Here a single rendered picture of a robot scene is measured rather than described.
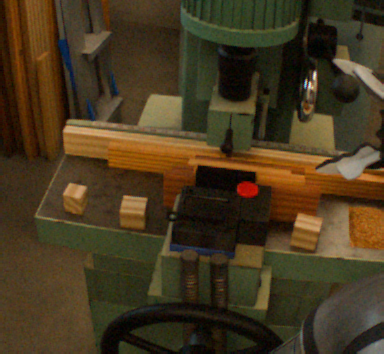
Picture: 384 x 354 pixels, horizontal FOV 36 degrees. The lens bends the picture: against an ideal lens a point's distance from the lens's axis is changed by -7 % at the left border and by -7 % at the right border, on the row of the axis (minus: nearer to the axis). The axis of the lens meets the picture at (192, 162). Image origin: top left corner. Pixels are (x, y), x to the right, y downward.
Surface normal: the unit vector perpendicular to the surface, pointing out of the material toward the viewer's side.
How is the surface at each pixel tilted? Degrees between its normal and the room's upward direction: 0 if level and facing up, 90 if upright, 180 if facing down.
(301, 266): 90
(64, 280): 0
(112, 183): 0
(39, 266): 0
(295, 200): 90
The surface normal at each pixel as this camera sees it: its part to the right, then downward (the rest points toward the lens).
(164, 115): 0.04, -0.79
